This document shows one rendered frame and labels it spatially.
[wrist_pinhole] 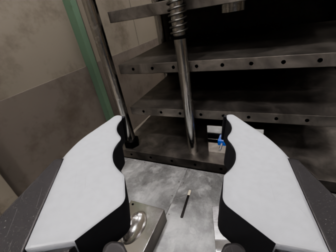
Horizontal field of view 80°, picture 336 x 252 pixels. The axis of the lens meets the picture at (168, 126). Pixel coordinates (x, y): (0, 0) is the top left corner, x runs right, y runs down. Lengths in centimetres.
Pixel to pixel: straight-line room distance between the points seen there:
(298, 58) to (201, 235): 74
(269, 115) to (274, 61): 24
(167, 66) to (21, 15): 148
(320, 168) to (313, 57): 50
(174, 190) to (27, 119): 153
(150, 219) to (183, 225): 13
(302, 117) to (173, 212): 67
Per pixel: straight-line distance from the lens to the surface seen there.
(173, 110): 110
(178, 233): 84
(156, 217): 81
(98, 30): 110
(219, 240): 70
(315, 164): 117
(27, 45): 217
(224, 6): 118
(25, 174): 222
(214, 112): 103
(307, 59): 93
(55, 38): 232
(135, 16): 108
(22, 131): 212
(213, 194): 94
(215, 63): 94
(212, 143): 113
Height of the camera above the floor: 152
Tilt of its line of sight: 30 degrees down
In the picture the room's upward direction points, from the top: 11 degrees counter-clockwise
